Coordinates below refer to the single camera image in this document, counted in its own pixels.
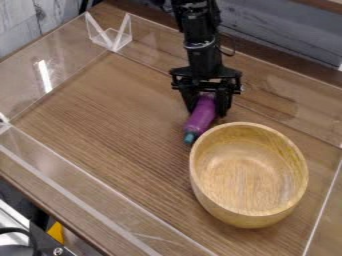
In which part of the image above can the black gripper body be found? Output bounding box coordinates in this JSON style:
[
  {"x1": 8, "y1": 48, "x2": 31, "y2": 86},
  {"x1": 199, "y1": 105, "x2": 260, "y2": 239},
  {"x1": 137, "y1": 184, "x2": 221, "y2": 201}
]
[{"x1": 169, "y1": 41, "x2": 245, "y2": 98}]

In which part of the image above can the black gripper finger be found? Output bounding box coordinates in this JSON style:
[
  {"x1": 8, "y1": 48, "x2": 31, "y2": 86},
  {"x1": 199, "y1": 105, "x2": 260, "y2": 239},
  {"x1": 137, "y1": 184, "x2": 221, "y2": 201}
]
[
  {"x1": 181, "y1": 89, "x2": 199, "y2": 113},
  {"x1": 216, "y1": 88, "x2": 233, "y2": 117}
]

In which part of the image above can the purple toy eggplant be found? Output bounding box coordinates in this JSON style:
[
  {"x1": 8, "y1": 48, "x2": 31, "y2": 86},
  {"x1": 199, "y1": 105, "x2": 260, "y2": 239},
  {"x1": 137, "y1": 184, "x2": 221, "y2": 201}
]
[{"x1": 183, "y1": 94, "x2": 217, "y2": 144}]

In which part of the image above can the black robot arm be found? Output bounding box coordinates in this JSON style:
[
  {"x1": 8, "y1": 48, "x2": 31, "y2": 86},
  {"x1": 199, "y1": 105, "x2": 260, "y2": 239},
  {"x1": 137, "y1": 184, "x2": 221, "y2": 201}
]
[{"x1": 170, "y1": 0, "x2": 242, "y2": 117}]

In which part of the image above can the light wooden bowl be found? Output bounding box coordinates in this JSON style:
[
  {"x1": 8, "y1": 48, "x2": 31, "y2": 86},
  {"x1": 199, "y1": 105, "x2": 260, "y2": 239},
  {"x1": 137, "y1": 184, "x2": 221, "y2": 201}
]
[{"x1": 189, "y1": 122, "x2": 310, "y2": 229}]

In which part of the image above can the yellow black device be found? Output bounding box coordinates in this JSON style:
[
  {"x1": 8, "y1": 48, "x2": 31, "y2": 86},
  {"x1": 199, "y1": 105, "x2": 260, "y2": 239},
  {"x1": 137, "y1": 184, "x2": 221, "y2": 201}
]
[{"x1": 47, "y1": 221, "x2": 78, "y2": 255}]

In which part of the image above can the clear acrylic corner bracket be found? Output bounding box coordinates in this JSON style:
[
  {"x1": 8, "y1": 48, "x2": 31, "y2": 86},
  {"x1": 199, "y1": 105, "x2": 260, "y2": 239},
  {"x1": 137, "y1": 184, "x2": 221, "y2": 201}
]
[{"x1": 85, "y1": 13, "x2": 133, "y2": 53}]

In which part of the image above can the clear acrylic tray wall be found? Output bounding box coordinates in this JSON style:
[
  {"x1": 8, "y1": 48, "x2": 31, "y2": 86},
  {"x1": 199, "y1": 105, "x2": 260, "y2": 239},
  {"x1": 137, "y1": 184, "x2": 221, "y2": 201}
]
[{"x1": 0, "y1": 118, "x2": 217, "y2": 256}]

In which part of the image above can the black cable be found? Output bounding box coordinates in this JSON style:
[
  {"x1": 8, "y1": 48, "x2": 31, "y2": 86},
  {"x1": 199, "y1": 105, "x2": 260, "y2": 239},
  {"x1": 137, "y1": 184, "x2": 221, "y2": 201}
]
[{"x1": 0, "y1": 227, "x2": 42, "y2": 256}]

